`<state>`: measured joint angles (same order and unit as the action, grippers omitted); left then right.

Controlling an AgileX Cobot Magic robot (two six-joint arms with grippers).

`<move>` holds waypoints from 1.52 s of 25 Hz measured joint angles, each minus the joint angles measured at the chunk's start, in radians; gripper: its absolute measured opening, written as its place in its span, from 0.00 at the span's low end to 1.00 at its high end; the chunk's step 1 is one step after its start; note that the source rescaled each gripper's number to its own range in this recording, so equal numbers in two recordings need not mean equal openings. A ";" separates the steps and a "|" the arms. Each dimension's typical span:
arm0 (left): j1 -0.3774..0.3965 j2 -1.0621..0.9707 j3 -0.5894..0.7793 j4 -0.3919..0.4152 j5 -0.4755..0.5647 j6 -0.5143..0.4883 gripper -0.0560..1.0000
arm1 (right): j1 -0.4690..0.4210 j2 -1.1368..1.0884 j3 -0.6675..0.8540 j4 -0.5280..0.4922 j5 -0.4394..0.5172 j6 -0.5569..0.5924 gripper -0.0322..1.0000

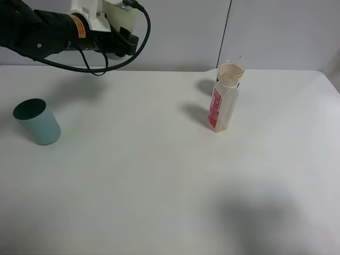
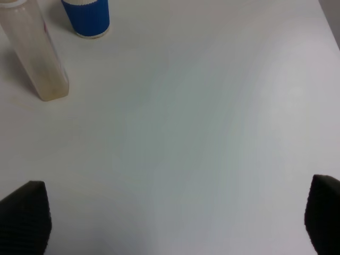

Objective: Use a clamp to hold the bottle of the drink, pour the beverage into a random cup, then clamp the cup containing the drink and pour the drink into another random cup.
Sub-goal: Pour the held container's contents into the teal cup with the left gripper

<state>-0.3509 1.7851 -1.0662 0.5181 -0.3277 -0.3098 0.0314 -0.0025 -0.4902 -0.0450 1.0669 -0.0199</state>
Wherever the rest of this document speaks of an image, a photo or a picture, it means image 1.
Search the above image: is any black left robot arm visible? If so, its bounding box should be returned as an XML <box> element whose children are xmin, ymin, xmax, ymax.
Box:
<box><xmin>1</xmin><ymin>1</ymin><xmax>139</xmax><ymax>58</ymax></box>

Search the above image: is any black left camera cable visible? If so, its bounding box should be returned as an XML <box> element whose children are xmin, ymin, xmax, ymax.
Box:
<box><xmin>15</xmin><ymin>0</ymin><xmax>154</xmax><ymax>77</ymax></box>

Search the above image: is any blue white paper cup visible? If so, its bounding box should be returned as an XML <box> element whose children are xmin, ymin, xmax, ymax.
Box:
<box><xmin>216</xmin><ymin>61</ymin><xmax>245</xmax><ymax>86</ymax></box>

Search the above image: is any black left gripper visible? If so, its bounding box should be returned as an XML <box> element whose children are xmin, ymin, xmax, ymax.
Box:
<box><xmin>66</xmin><ymin>14</ymin><xmax>139</xmax><ymax>56</ymax></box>

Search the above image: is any pale green plastic cup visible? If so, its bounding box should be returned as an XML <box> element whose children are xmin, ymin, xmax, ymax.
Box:
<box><xmin>102</xmin><ymin>1</ymin><xmax>139</xmax><ymax>60</ymax></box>

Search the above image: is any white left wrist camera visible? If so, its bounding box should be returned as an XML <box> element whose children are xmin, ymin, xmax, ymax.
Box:
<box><xmin>70</xmin><ymin>0</ymin><xmax>137</xmax><ymax>32</ymax></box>

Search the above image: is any teal plastic cup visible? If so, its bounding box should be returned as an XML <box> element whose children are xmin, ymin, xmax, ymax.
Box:
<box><xmin>13</xmin><ymin>98</ymin><xmax>61</xmax><ymax>146</ymax></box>

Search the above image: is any clear plastic drink bottle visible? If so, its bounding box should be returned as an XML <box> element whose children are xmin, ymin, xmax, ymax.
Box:
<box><xmin>208</xmin><ymin>73</ymin><xmax>239</xmax><ymax>132</ymax></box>

